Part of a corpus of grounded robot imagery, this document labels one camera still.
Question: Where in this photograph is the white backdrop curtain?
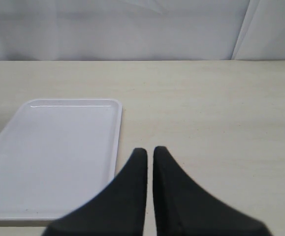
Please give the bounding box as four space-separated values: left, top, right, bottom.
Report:
0 0 285 60

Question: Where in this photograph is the white rectangular tray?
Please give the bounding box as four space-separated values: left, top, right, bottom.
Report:
0 99 122 223

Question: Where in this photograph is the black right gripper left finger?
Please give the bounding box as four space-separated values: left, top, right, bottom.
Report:
43 148 148 236

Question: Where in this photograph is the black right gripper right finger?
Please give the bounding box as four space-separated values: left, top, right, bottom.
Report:
153 146 271 236

